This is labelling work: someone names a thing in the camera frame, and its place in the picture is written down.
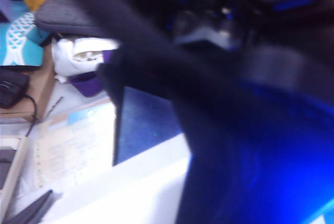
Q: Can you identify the thin black mouse cable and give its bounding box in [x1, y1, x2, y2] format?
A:
[23, 93, 40, 137]

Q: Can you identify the grey felt sleeve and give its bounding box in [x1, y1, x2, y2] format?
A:
[34, 0, 118, 38]

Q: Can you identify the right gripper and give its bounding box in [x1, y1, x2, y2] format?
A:
[98, 41, 235, 167]

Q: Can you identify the black computer mouse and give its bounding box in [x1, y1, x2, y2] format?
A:
[0, 66, 31, 109]

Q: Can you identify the clear document folder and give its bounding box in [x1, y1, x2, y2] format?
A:
[25, 98, 118, 192]

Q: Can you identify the white bag purple strap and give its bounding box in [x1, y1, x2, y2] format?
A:
[50, 37, 122, 98]

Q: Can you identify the beige and grey keyboard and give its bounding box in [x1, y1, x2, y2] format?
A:
[0, 137, 30, 204]

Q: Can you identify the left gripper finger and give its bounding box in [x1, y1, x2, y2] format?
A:
[5, 189, 54, 224]

